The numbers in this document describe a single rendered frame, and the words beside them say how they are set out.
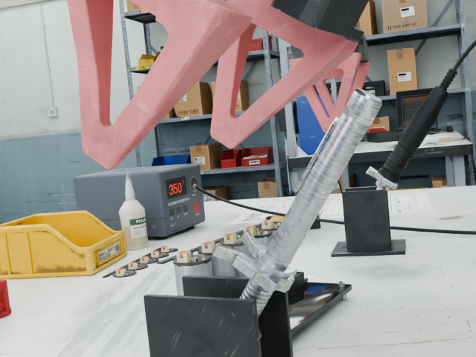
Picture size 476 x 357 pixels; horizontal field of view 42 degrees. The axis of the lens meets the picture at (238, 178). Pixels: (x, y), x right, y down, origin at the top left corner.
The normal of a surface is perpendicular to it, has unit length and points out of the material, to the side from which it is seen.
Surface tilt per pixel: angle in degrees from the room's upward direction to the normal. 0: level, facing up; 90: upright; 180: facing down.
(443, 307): 0
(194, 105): 90
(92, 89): 98
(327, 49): 87
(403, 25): 90
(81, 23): 107
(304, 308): 0
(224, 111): 90
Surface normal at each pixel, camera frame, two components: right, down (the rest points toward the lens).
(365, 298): -0.10, -0.99
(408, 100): -0.44, -0.05
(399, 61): -0.29, 0.11
